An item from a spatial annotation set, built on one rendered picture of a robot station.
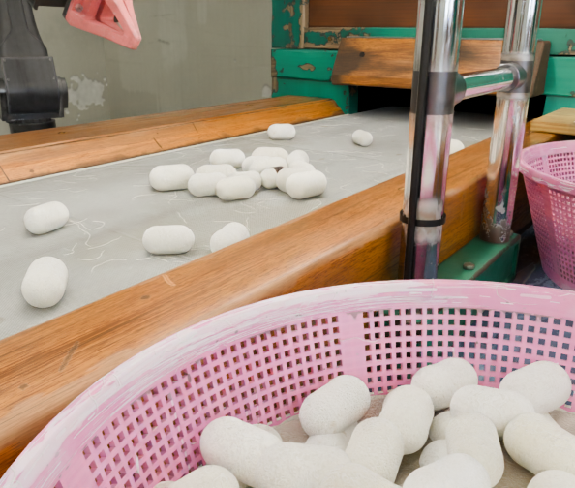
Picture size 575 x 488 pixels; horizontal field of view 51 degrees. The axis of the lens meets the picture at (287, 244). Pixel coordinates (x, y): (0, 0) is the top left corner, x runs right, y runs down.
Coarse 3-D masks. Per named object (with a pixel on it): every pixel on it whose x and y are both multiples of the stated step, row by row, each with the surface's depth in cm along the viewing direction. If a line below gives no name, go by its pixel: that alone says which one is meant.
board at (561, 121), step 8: (552, 112) 73; (560, 112) 73; (568, 112) 73; (536, 120) 67; (544, 120) 67; (552, 120) 67; (560, 120) 67; (568, 120) 67; (536, 128) 66; (544, 128) 66; (552, 128) 66; (560, 128) 65; (568, 128) 65
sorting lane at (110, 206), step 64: (320, 128) 84; (384, 128) 85; (0, 192) 50; (64, 192) 51; (128, 192) 51; (256, 192) 51; (0, 256) 36; (64, 256) 36; (128, 256) 36; (192, 256) 37; (0, 320) 28
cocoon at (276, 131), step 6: (270, 126) 74; (276, 126) 74; (282, 126) 74; (288, 126) 74; (270, 132) 74; (276, 132) 74; (282, 132) 74; (288, 132) 74; (294, 132) 75; (276, 138) 74; (282, 138) 75; (288, 138) 75
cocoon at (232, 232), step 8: (232, 224) 37; (240, 224) 37; (216, 232) 35; (224, 232) 35; (232, 232) 35; (240, 232) 36; (248, 232) 37; (216, 240) 35; (224, 240) 35; (232, 240) 35; (240, 240) 36; (216, 248) 35
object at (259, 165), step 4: (256, 160) 53; (260, 160) 53; (264, 160) 53; (268, 160) 53; (272, 160) 53; (276, 160) 54; (280, 160) 54; (284, 160) 54; (252, 164) 53; (256, 164) 53; (260, 164) 53; (264, 164) 53; (268, 164) 53; (272, 164) 53; (276, 164) 53; (280, 164) 54; (284, 164) 54; (252, 168) 53; (256, 168) 53; (260, 168) 53; (264, 168) 53; (260, 172) 53
